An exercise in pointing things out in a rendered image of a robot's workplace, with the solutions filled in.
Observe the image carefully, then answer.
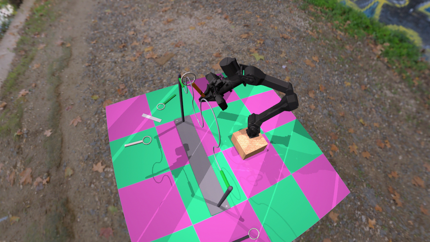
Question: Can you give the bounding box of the grey loop with orange handle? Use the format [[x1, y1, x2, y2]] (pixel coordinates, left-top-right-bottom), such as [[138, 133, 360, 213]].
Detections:
[[181, 72, 205, 98]]

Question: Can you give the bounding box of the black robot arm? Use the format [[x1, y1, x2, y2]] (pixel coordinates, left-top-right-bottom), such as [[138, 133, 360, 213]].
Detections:
[[206, 57, 299, 138]]

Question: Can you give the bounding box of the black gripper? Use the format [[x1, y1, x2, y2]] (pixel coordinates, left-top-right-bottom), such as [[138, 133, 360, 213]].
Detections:
[[199, 77, 233, 110]]

